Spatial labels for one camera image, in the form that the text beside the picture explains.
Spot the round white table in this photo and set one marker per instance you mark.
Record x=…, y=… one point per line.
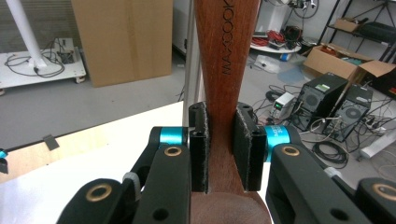
x=277, y=48

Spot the large brown cardboard panel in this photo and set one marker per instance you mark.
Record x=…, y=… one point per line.
x=124, y=40

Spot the black metal shelf rack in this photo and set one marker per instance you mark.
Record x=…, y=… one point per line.
x=389, y=15

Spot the black bag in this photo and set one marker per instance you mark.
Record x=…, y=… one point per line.
x=378, y=31

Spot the white pole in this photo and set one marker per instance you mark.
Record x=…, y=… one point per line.
x=26, y=34

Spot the brown wooden spatula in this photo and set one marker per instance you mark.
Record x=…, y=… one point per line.
x=222, y=62

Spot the white cart base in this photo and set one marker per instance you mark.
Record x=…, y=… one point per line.
x=18, y=77

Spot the open cardboard box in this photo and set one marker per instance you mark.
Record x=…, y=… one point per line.
x=330, y=62

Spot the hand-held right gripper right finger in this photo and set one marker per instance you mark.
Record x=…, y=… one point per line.
x=249, y=155

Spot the small white power supply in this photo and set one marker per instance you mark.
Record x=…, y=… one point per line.
x=283, y=104

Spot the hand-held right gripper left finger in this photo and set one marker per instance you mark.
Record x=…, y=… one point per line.
x=199, y=149

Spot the black computer tower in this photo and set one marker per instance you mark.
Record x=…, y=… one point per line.
x=317, y=99
x=351, y=113

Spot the small cardboard box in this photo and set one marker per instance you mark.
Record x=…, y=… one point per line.
x=347, y=25

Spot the black tape piece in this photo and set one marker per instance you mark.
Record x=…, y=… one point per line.
x=51, y=142

